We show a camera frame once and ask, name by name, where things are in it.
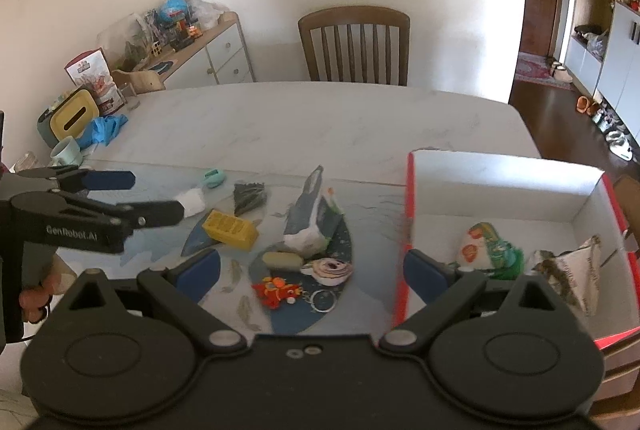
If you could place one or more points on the patterned door rug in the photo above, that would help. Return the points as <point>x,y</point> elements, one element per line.
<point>532,68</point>

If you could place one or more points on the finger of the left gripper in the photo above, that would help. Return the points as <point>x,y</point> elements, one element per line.
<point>73,179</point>
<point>137,214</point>

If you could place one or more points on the beige patterned pouch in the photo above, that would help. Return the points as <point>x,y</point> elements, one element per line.
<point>574,275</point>

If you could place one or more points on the white drawer sideboard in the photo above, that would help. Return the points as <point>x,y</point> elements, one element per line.
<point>218,57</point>

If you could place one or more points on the brown wooden chair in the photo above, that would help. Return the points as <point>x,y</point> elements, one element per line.
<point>356,43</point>

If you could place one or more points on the mint green small dispenser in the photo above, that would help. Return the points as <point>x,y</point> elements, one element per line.
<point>214,178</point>

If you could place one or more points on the left human hand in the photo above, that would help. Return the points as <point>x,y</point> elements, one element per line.
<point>33,301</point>

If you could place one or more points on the white and dark carton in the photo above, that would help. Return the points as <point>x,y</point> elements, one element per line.
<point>313,220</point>

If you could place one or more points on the red crab keychain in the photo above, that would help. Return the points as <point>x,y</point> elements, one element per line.
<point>272,292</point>

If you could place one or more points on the pink white tape roll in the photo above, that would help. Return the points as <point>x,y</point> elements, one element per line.
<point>328,272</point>

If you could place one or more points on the white shoe cabinet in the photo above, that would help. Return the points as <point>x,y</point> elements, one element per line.
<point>617,76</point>

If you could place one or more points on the cream eraser bar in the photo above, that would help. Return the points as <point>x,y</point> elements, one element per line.
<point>282,261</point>

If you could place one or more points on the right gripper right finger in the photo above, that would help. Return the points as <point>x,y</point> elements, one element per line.
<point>429,279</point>

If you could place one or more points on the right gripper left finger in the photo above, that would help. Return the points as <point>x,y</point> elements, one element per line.
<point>193,277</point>

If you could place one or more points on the red shoe box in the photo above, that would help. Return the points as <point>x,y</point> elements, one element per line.
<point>535,204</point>

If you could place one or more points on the mint green mug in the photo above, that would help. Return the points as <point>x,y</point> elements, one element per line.
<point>66,153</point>

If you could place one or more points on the yellow rectangular block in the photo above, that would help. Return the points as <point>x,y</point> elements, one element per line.
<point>230,230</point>

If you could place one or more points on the yellow grey tissue box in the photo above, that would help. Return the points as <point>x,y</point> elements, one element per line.
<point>68,118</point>

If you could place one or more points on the red white snack bag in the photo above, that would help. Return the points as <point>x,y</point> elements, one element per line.
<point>90,70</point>

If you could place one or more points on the green orange plush toy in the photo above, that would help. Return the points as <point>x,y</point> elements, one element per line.
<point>483,249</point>

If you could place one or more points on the blue cloth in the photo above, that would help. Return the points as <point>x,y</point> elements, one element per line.
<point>101,130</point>

